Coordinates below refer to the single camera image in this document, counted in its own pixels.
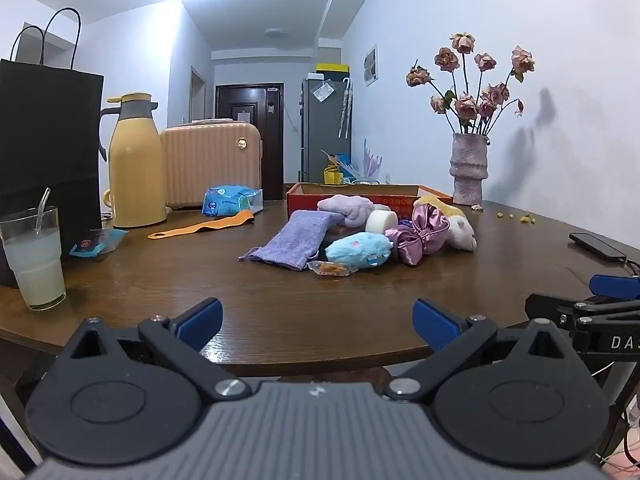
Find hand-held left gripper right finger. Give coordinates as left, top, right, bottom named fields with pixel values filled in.
left=386, top=298, right=584, bottom=402

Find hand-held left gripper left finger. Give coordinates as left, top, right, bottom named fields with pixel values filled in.
left=57, top=297, right=252, bottom=402

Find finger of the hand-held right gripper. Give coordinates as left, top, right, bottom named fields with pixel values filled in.
left=525, top=292, right=640, bottom=332
left=589, top=274, right=640, bottom=302

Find purple knit pouch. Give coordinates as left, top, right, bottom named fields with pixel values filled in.
left=238, top=210, right=346, bottom=272

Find lavender plush headband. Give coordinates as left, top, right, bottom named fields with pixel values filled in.
left=317, top=195, right=376, bottom=228

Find orange cardboard box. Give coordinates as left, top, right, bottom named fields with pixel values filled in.
left=286, top=182, right=456, bottom=221

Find black phone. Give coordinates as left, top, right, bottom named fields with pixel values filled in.
left=569, top=232, right=627, bottom=262

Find pink satin scrunchie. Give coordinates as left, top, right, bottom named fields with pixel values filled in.
left=385, top=202, right=451, bottom=267

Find white and yellow plush toy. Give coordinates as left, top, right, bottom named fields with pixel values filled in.
left=412, top=196, right=478, bottom=252

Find light blue plush toy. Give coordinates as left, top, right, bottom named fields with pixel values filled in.
left=325, top=231, right=395, bottom=271

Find white round sponge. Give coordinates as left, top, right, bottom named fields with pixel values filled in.
left=365, top=209, right=399, bottom=236

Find small clear snack packet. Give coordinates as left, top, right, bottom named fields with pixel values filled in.
left=306, top=260, right=358, bottom=278

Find blue tissue pack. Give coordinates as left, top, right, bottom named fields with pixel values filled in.
left=201, top=186, right=264, bottom=218

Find blue snack packet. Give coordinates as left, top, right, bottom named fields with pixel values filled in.
left=69, top=228, right=130, bottom=260

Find pink ribbed vase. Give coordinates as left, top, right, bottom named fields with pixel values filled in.
left=449, top=132, right=491, bottom=207

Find pink ribbed suitcase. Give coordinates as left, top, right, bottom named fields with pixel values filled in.
left=160, top=119, right=263, bottom=211

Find yellow thermos jug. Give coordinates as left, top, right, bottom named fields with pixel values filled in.
left=99, top=92, right=168, bottom=229

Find glass of milky drink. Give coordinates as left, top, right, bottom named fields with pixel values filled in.
left=0, top=206, right=67, bottom=311

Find purple feather decoration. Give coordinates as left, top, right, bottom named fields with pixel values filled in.
left=361, top=139, right=383, bottom=183

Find dark wooden door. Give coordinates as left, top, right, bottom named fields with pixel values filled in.
left=215, top=84, right=285, bottom=201

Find pile of household packets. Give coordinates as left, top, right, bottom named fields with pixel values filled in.
left=320, top=149, right=362, bottom=186

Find clear drinking straw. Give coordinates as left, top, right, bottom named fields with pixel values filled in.
left=36, top=187, right=52, bottom=233

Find dried pink roses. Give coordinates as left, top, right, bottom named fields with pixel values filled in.
left=406, top=32, right=536, bottom=136

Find grey fridge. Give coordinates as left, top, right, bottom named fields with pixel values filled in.
left=300, top=77, right=353, bottom=186

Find clear folded umbrella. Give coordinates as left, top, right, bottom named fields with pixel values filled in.
left=337, top=78, right=353, bottom=139

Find black paper bag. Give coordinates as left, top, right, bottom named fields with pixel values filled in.
left=0, top=7, right=106, bottom=288

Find orange strap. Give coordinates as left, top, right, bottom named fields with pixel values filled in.
left=147, top=210, right=256, bottom=240

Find wall picture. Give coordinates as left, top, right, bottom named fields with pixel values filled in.
left=363, top=44, right=379, bottom=87

